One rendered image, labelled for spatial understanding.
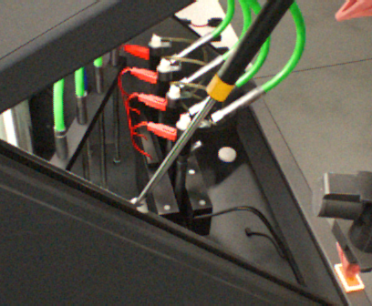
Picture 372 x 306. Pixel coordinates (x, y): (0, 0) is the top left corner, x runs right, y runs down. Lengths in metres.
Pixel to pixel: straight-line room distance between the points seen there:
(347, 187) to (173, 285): 0.31
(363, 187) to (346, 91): 2.24
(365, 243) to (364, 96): 2.20
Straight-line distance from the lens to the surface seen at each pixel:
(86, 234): 0.58
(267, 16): 0.49
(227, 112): 0.98
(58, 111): 0.92
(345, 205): 0.88
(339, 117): 2.93
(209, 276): 0.68
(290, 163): 1.22
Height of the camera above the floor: 1.78
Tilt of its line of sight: 43 degrees down
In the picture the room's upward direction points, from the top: 5 degrees clockwise
